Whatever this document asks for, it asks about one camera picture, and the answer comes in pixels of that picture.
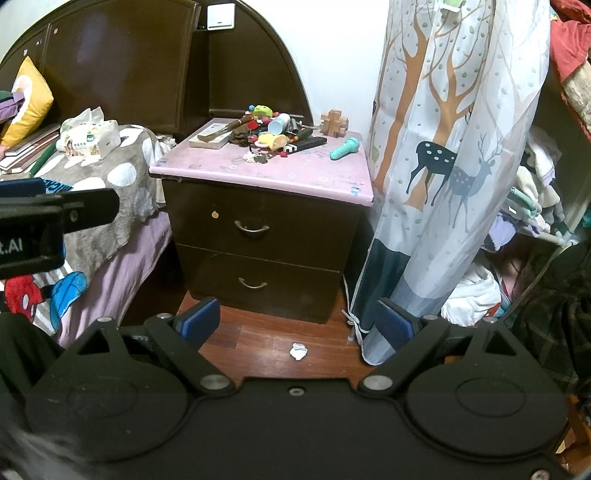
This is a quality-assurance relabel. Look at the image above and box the red cloth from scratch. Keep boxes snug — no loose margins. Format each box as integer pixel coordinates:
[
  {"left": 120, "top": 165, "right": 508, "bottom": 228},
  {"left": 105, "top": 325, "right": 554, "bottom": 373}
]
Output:
[{"left": 549, "top": 0, "right": 591, "bottom": 131}]

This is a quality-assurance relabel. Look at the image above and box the pile of small trinkets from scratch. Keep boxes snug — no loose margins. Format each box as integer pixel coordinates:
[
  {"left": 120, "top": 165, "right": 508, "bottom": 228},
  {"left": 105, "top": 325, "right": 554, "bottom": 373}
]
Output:
[{"left": 230, "top": 105, "right": 319, "bottom": 164}]

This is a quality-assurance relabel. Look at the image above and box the white wall switch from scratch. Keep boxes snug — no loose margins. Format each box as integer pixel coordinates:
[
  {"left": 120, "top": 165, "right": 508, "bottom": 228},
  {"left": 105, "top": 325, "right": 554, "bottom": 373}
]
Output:
[{"left": 207, "top": 4, "right": 236, "bottom": 31}]

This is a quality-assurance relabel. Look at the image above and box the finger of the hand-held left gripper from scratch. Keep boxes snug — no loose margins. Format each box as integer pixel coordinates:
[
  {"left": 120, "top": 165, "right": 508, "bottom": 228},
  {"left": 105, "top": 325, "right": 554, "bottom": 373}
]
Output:
[{"left": 0, "top": 178, "right": 122, "bottom": 234}]

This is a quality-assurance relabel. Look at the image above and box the grey white-spotted blanket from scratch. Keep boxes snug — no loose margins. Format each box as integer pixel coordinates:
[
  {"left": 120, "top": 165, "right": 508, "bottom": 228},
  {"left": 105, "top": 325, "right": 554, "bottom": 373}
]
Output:
[{"left": 0, "top": 124, "right": 162, "bottom": 274}]

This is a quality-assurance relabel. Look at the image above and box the stack of books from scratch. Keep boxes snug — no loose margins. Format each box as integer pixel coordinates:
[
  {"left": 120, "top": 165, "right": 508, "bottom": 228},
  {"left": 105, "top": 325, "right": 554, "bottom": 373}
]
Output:
[{"left": 0, "top": 122, "right": 63, "bottom": 175}]

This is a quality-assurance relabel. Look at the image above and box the yellow pillow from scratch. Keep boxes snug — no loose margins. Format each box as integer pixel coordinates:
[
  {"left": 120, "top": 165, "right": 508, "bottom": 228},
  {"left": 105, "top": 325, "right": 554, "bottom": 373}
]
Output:
[{"left": 0, "top": 56, "right": 55, "bottom": 147}]

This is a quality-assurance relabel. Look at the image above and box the white tissue pack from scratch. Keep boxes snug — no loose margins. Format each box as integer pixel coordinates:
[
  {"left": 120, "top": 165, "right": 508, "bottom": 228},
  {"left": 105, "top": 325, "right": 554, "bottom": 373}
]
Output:
[{"left": 56, "top": 107, "right": 122, "bottom": 160}]

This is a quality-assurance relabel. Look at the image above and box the wooden-handled tool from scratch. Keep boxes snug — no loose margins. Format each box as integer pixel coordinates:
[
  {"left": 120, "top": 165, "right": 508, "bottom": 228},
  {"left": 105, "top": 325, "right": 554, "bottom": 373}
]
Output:
[{"left": 198, "top": 116, "right": 254, "bottom": 141}]

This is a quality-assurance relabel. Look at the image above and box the dark plaid cloth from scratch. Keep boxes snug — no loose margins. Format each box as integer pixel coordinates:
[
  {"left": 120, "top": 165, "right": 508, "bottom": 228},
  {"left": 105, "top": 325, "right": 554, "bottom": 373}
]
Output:
[{"left": 508, "top": 240, "right": 591, "bottom": 398}]

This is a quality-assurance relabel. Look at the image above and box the cartoon printed blanket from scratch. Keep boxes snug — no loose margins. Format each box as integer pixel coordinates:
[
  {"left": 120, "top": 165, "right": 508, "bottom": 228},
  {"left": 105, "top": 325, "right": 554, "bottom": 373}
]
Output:
[{"left": 0, "top": 270, "right": 88, "bottom": 334}]

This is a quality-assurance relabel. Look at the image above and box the pink nightstand mat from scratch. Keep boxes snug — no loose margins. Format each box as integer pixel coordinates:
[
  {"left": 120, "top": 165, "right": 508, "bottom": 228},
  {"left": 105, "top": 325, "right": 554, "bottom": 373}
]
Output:
[{"left": 148, "top": 117, "right": 375, "bottom": 208}]

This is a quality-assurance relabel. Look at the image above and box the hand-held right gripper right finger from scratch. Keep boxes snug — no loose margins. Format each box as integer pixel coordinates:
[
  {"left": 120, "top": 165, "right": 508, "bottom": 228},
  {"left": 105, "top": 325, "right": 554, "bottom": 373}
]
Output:
[{"left": 358, "top": 298, "right": 541, "bottom": 397}]

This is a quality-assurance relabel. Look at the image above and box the black remote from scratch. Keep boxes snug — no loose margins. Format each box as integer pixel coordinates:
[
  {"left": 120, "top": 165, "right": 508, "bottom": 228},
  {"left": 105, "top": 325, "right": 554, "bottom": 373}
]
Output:
[{"left": 281, "top": 136, "right": 328, "bottom": 156}]

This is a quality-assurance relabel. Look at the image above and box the white flat box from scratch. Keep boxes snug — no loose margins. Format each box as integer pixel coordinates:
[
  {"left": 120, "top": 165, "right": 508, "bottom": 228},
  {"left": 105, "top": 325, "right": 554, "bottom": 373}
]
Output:
[{"left": 188, "top": 119, "right": 241, "bottom": 150}]

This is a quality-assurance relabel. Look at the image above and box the dark wooden nightstand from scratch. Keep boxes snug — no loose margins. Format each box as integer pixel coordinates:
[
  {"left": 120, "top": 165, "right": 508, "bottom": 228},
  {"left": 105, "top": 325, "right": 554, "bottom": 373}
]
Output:
[{"left": 150, "top": 117, "right": 375, "bottom": 325}]

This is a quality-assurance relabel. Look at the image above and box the dark nightstand drawer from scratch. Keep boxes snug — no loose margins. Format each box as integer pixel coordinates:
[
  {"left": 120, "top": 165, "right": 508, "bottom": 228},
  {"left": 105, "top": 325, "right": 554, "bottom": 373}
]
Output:
[{"left": 177, "top": 244, "right": 346, "bottom": 319}]

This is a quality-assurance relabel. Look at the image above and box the pink bed sheet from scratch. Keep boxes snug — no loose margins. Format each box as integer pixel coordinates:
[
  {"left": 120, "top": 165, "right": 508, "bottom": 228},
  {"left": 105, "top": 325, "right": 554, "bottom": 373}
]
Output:
[{"left": 55, "top": 208, "right": 174, "bottom": 348}]

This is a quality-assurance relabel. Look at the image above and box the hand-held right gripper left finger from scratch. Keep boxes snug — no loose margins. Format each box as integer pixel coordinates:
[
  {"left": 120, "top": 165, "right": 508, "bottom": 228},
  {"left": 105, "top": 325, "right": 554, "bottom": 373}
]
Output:
[{"left": 55, "top": 296, "right": 238, "bottom": 398}]

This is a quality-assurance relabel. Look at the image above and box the wooden burr puzzle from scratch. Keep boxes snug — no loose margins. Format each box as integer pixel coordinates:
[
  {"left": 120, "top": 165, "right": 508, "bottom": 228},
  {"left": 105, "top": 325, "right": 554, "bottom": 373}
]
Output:
[{"left": 321, "top": 109, "right": 350, "bottom": 138}]

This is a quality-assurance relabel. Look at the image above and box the teal toy microphone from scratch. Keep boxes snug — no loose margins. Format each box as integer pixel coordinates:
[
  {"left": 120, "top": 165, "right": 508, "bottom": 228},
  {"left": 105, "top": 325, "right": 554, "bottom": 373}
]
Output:
[{"left": 329, "top": 137, "right": 361, "bottom": 161}]

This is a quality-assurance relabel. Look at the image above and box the dark wooden headboard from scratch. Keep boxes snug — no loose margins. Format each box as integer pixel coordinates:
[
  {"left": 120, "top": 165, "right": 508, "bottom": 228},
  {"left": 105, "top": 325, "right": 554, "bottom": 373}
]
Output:
[{"left": 0, "top": 0, "right": 311, "bottom": 139}]

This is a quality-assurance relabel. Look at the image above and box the deer-printed curtain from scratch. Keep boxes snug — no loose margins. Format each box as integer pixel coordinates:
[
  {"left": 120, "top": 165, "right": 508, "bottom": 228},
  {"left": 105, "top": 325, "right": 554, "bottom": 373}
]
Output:
[{"left": 348, "top": 0, "right": 552, "bottom": 365}]

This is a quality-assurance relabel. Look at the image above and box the pile of pale clothes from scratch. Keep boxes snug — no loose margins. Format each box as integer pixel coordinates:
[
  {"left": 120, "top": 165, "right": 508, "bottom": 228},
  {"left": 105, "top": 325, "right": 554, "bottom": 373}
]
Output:
[{"left": 441, "top": 124, "right": 575, "bottom": 326}]

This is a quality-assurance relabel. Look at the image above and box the purple cloth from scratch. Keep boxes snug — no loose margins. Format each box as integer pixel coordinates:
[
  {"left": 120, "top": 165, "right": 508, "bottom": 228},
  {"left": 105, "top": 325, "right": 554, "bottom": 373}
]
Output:
[{"left": 0, "top": 90, "right": 25, "bottom": 121}]

